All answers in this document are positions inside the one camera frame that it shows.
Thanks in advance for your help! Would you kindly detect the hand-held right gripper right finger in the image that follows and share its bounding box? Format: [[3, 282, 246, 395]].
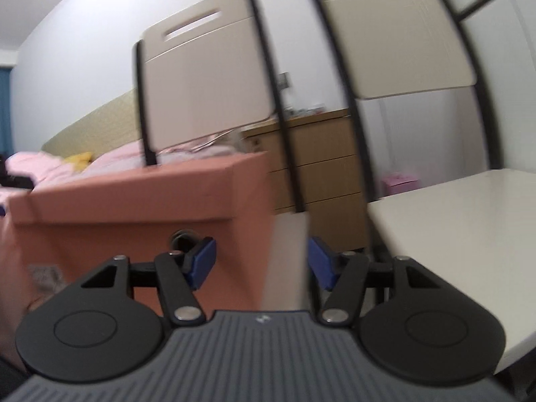
[[309, 237, 466, 326]]

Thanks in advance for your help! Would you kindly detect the pink box lid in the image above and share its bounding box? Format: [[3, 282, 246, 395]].
[[8, 151, 278, 229]]

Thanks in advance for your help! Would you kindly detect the blue curtain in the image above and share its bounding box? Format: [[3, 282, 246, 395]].
[[0, 66, 14, 156]]

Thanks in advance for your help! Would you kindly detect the white desktop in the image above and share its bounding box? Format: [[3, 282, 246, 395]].
[[366, 169, 536, 380]]

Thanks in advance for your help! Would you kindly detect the pink cardboard box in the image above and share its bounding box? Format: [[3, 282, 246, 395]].
[[0, 213, 275, 370]]

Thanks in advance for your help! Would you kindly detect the dark object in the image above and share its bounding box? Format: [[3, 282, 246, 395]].
[[0, 154, 33, 190]]

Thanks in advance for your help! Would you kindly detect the yellow plush toy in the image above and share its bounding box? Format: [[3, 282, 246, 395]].
[[63, 152, 94, 173]]

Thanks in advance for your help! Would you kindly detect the wooden nightstand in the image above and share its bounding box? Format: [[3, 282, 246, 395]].
[[243, 108, 370, 253]]

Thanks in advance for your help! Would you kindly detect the white wardrobe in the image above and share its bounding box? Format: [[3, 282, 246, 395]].
[[419, 0, 536, 173]]

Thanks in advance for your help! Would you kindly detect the beige folding chair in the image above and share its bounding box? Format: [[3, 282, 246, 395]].
[[133, 0, 307, 214], [308, 0, 506, 207]]

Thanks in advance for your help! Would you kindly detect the beige quilted headboard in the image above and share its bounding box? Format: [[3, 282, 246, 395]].
[[41, 88, 145, 158]]

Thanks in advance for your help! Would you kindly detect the small pink box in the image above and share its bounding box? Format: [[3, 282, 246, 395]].
[[382, 172, 420, 197]]

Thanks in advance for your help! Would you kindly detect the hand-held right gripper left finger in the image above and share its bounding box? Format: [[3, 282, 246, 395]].
[[63, 237, 217, 327]]

